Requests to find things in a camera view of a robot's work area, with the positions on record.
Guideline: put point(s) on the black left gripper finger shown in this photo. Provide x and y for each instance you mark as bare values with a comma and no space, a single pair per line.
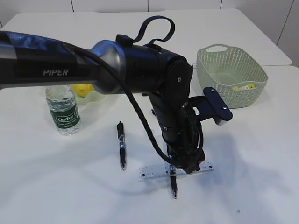
191,166

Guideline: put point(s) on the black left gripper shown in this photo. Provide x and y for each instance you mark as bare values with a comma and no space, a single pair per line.
165,77

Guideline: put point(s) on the clear plastic ruler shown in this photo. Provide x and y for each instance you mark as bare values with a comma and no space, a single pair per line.
168,170

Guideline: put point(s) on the yellow waste paper package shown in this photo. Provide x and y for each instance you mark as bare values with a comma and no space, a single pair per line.
245,87

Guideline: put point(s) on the yellow pear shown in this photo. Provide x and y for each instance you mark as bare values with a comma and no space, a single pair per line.
82,90

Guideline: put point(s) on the clear plastic water bottle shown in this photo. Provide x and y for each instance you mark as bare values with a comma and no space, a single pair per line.
63,108

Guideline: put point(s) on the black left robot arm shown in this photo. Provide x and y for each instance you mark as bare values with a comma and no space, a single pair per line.
114,67

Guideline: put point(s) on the black pen on ruler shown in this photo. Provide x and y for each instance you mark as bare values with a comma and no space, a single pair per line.
173,181

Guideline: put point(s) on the black pen left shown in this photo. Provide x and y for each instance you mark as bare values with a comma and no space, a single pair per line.
121,138

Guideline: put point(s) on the green plastic woven basket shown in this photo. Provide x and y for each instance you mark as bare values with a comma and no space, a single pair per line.
223,67

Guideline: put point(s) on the green wavy glass plate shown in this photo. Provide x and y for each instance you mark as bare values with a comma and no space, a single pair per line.
90,97

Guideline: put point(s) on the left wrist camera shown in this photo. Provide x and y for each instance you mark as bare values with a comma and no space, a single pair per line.
208,106

